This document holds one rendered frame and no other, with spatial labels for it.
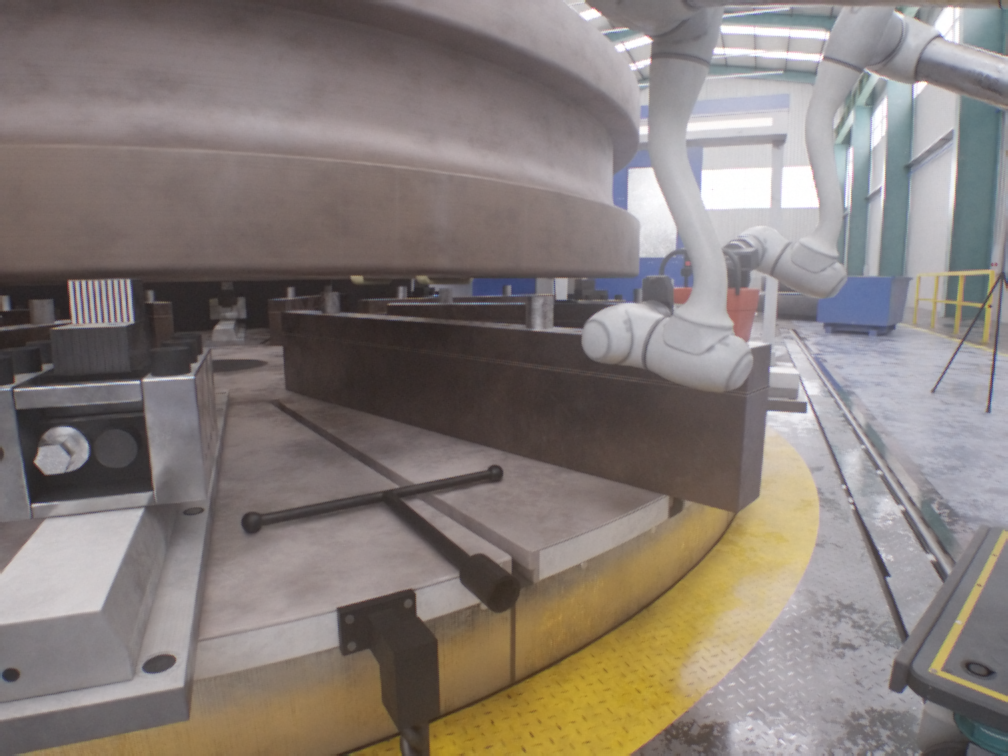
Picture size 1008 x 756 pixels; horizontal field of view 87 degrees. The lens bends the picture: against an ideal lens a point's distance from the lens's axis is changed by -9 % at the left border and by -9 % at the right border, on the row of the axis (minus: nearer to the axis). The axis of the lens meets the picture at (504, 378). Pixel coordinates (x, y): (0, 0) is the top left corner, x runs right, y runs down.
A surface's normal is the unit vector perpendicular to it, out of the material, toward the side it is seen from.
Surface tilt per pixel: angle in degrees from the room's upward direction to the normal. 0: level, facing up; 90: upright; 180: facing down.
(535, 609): 90
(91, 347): 90
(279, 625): 90
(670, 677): 0
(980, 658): 0
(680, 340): 82
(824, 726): 0
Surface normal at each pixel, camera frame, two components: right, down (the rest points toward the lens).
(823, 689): 0.00, -0.99
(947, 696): -0.76, 0.11
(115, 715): 0.40, 0.15
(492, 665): 0.59, 0.14
